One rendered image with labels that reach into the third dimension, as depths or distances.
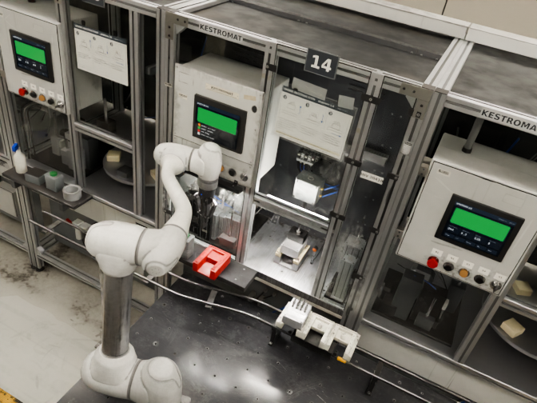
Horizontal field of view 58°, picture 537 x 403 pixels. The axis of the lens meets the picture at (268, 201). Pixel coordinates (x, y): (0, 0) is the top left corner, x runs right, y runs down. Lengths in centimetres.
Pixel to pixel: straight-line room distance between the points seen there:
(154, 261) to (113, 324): 37
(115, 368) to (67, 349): 132
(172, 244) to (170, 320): 89
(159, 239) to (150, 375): 57
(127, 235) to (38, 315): 191
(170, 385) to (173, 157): 90
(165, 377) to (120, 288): 40
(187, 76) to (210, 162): 37
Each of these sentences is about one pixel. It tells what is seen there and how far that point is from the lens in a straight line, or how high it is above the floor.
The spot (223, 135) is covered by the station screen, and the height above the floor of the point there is 160.
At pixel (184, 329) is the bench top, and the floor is 68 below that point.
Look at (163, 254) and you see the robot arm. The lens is 162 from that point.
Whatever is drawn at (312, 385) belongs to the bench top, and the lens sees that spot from 235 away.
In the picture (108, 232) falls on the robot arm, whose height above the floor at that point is 150.
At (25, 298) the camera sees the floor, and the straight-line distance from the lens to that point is 363.
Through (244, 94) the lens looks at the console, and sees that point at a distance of 199.
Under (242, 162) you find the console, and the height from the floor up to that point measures 149.
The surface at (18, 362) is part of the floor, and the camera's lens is 330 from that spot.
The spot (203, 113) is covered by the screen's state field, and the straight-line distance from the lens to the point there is 210.
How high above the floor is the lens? 258
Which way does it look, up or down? 35 degrees down
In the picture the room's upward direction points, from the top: 10 degrees clockwise
